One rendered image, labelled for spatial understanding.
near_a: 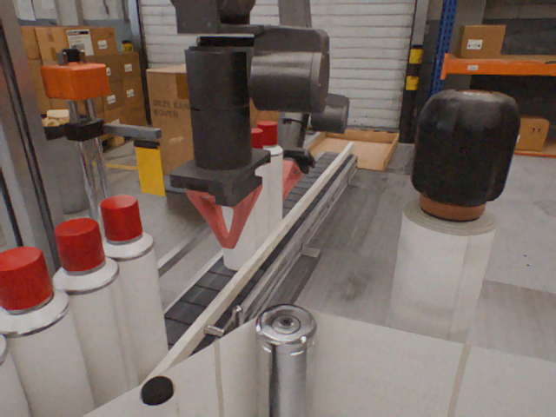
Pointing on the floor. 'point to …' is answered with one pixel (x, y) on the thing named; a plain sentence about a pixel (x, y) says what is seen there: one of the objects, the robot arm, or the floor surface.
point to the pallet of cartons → (115, 110)
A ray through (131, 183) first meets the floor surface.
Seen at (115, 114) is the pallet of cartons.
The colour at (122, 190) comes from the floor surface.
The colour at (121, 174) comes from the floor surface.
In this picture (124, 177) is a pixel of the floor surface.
